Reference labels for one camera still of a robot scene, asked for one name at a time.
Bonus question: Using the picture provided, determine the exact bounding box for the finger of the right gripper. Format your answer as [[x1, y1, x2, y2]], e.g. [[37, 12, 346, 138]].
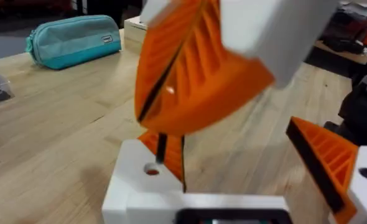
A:
[[134, 0, 215, 122], [141, 0, 340, 137]]

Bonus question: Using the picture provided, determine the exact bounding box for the teal zip pencil bag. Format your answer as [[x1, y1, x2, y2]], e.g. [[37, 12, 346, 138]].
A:
[[26, 14, 123, 70]]

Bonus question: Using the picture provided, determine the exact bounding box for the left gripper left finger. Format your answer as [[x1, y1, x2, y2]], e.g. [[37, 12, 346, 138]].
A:
[[101, 130, 187, 224]]

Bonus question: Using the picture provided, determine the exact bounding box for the heap of boxes and tools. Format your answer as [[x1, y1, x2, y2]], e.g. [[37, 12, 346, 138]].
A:
[[322, 0, 367, 55]]

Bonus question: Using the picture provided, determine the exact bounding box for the pale wooden box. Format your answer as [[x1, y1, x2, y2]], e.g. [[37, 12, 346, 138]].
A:
[[123, 15, 149, 54]]

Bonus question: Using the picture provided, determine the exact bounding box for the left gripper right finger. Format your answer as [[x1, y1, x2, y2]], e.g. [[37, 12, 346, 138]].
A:
[[285, 116, 367, 224]]

